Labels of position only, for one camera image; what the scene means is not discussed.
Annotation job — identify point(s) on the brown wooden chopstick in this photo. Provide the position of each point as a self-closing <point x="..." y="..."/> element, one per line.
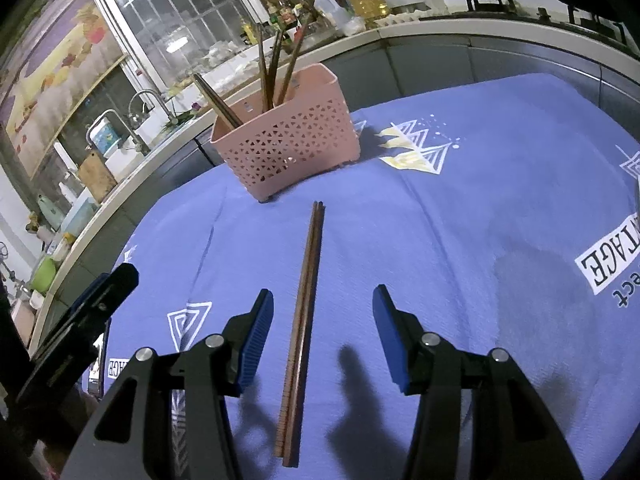
<point x="273" y="67"/>
<point x="222" y="105"/>
<point x="262" y="68"/>

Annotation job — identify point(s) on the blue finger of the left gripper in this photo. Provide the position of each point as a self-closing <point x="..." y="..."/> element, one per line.
<point x="86" y="300"/>
<point x="69" y="349"/>

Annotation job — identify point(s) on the pink perforated utensil basket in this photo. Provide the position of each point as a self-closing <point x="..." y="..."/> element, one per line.
<point x="309" y="133"/>

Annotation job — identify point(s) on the fruit print window blind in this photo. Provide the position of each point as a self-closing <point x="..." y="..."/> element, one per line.
<point x="64" y="50"/>

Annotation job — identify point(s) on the green bowl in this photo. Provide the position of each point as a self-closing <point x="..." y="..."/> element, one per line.
<point x="43" y="275"/>

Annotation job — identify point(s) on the chrome kitchen faucet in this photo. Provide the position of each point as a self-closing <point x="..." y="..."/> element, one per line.
<point x="109" y="132"/>

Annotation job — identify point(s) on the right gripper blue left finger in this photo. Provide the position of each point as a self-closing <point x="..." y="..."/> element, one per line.
<point x="129" y="434"/>

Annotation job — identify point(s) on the barred window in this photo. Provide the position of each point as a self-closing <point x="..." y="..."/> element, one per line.
<point x="172" y="39"/>

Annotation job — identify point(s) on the egg tray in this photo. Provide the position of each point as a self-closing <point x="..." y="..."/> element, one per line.
<point x="402" y="18"/>

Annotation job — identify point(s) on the blue patterned tablecloth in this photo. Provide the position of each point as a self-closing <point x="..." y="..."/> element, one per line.
<point x="501" y="214"/>

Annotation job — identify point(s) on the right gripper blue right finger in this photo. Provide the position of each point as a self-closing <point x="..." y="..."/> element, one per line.
<point x="514" y="436"/>

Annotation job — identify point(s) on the wooden cutting board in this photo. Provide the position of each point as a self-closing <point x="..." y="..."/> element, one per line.
<point x="95" y="175"/>

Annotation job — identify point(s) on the dark reddish chopstick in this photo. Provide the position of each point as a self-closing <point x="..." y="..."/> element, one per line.
<point x="293" y="396"/>

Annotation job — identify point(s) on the white plastic jug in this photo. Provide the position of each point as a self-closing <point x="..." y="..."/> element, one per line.
<point x="333" y="12"/>

